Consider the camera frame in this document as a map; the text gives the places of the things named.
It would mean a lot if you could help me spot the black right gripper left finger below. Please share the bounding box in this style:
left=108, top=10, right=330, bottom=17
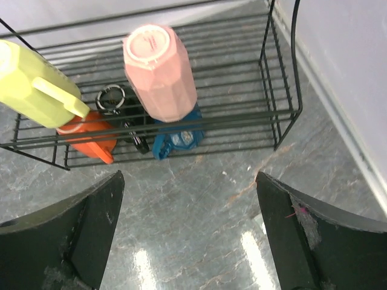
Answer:
left=1, top=171, right=125, bottom=289

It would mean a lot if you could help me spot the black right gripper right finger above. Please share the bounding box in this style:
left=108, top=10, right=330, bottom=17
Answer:
left=256, top=172, right=386, bottom=289

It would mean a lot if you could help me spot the orange mug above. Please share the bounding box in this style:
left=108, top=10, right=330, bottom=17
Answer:
left=56, top=111, right=117, bottom=164

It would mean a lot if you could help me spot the black mug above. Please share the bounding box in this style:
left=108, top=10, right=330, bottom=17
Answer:
left=95, top=84, right=151, bottom=155

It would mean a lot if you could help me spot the yellow faceted mug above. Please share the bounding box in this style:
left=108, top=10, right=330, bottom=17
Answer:
left=1, top=40, right=90, bottom=128

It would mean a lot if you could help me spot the blue mug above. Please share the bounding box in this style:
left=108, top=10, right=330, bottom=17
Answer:
left=151, top=102, right=206, bottom=161

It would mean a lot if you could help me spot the pink faceted mug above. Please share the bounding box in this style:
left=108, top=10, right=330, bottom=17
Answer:
left=123, top=24, right=197, bottom=123

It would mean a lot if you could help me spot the black wire rack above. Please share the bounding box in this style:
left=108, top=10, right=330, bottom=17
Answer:
left=1, top=1, right=302, bottom=158

